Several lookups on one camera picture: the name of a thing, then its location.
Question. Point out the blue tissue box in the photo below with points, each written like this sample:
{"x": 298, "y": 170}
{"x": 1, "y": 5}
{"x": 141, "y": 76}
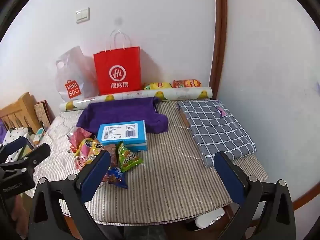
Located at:
{"x": 120, "y": 130}

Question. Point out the small white teal box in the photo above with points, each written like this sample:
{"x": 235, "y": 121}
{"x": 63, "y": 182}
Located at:
{"x": 39, "y": 135}

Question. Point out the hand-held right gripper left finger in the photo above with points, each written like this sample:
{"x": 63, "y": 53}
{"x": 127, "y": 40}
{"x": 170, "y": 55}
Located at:
{"x": 96, "y": 175}

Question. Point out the green snack packet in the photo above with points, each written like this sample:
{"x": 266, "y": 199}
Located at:
{"x": 127, "y": 158}

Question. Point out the blue snack packet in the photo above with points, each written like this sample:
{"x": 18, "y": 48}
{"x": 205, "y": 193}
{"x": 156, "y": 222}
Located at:
{"x": 116, "y": 176}

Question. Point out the white plastic bag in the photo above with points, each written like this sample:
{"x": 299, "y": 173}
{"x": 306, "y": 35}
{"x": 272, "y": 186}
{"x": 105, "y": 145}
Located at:
{"x": 72, "y": 75}

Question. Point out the berry-printed long snack packet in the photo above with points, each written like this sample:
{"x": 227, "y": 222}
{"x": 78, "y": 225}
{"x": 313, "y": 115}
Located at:
{"x": 83, "y": 161}

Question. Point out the white light switch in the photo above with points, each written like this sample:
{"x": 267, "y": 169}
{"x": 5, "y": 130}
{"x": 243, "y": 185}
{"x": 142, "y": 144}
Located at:
{"x": 82, "y": 14}

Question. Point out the striped bed sheet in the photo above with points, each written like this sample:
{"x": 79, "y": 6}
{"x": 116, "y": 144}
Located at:
{"x": 162, "y": 185}

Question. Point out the brown wooden door frame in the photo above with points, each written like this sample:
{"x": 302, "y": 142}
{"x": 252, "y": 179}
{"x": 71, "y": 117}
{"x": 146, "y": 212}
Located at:
{"x": 218, "y": 35}

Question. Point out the white spotted cloth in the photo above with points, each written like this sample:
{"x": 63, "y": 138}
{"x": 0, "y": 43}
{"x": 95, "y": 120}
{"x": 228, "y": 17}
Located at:
{"x": 15, "y": 132}

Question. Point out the wooden headboard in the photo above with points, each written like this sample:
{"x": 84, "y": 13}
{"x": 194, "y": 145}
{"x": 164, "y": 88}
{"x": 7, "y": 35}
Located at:
{"x": 22, "y": 107}

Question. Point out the white plastic object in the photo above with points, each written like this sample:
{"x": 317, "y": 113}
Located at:
{"x": 208, "y": 218}

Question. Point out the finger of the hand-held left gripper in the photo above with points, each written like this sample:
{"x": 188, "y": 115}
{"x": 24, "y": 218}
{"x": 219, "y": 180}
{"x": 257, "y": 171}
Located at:
{"x": 37, "y": 152}
{"x": 13, "y": 146}

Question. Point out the red paper bag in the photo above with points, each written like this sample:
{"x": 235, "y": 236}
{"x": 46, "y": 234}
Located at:
{"x": 117, "y": 62}

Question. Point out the orange chip bag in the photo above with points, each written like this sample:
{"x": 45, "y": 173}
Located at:
{"x": 186, "y": 83}

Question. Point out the bright pink snack packet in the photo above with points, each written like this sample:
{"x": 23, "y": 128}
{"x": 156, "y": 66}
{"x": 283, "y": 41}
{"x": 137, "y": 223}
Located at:
{"x": 80, "y": 135}

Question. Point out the grey checked folded cloth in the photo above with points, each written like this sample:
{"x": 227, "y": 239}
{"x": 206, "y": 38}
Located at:
{"x": 215, "y": 130}

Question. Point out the purple fabric basket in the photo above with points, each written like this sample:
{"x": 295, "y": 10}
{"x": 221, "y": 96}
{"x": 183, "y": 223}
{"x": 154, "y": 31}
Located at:
{"x": 120, "y": 112}

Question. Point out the yellow chip bag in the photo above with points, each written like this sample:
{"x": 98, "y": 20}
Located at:
{"x": 156, "y": 85}

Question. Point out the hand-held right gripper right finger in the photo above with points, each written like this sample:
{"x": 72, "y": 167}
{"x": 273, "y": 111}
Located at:
{"x": 228, "y": 180}

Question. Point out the brown patterned box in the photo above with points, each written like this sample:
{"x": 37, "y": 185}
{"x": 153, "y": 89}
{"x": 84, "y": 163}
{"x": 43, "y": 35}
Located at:
{"x": 42, "y": 112}

